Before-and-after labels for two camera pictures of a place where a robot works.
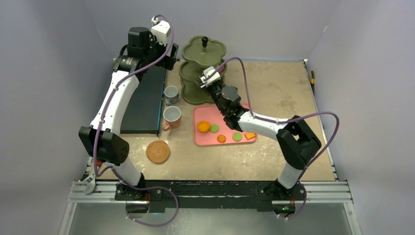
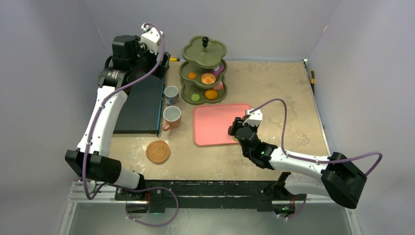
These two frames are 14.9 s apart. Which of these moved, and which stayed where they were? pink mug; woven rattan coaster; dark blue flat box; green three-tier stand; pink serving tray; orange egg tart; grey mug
Moved: orange egg tart
Stayed: pink serving tray; green three-tier stand; dark blue flat box; grey mug; pink mug; woven rattan coaster
